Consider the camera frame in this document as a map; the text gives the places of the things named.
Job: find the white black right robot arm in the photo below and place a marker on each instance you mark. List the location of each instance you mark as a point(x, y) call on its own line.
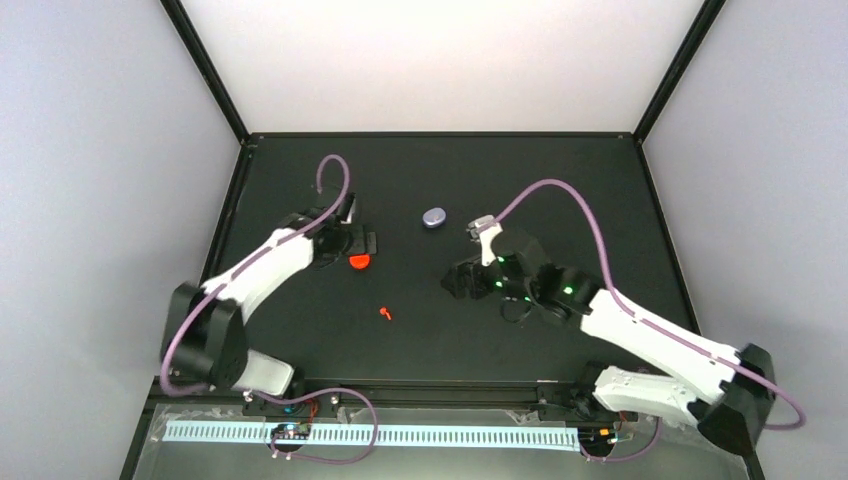
point(715, 388)

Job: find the light blue slotted cable duct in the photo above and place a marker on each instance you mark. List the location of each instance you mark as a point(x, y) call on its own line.
point(439, 436)

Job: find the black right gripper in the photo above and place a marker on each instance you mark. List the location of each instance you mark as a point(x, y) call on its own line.
point(475, 289)

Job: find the black enclosure frame post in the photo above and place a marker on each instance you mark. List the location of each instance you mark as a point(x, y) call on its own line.
point(204, 64)

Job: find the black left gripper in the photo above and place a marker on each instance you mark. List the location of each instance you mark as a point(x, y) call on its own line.
point(357, 243)

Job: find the lavender earbud charging case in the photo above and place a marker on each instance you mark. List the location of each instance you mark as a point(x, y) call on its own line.
point(434, 217)

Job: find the orange round case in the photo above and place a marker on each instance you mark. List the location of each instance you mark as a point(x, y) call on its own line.
point(360, 262)

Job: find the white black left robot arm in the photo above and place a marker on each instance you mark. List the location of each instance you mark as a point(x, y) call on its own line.
point(205, 336)

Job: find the black front frame rail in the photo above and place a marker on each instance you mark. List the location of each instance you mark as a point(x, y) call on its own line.
point(568, 399)

